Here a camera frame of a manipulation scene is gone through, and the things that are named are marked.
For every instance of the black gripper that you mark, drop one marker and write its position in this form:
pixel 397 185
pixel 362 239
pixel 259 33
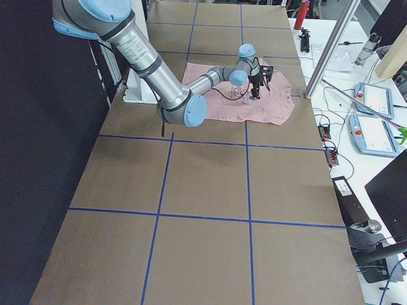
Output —
pixel 254 79

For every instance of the pink Snoopy t-shirt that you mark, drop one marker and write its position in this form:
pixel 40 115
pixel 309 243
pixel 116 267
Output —
pixel 227 90

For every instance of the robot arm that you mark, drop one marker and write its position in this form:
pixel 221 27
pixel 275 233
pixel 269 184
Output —
pixel 114 22

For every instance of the black folded tripod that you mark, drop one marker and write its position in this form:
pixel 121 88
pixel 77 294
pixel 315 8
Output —
pixel 304 40

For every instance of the clear plastic bag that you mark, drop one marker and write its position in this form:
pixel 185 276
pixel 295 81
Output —
pixel 340 60

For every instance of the red water bottle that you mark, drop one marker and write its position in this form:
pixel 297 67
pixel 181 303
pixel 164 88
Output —
pixel 302 12

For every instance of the far teach pendant tablet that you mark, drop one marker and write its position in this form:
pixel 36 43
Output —
pixel 376 97

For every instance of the teach pendant tablet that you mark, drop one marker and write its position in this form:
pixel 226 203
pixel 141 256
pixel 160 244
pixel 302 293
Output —
pixel 372 136
pixel 376 97

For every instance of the clear water bottle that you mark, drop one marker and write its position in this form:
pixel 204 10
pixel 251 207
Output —
pixel 368 49

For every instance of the near teach pendant tablet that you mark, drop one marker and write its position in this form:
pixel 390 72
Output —
pixel 372 136

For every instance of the metal reacher stick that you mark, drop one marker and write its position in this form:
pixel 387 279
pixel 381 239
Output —
pixel 399 128

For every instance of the black power adapter box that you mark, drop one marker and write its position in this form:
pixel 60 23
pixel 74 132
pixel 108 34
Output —
pixel 351 209

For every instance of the black monitor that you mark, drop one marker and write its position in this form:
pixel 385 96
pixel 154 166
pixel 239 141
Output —
pixel 387 192

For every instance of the black desk clamp stand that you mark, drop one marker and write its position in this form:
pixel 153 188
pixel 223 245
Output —
pixel 376 256

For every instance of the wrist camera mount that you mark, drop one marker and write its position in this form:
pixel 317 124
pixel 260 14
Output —
pixel 266 74

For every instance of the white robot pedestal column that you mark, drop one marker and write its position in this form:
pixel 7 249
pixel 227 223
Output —
pixel 137 90

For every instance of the aluminium frame post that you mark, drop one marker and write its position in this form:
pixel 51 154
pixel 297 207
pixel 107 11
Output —
pixel 338 30

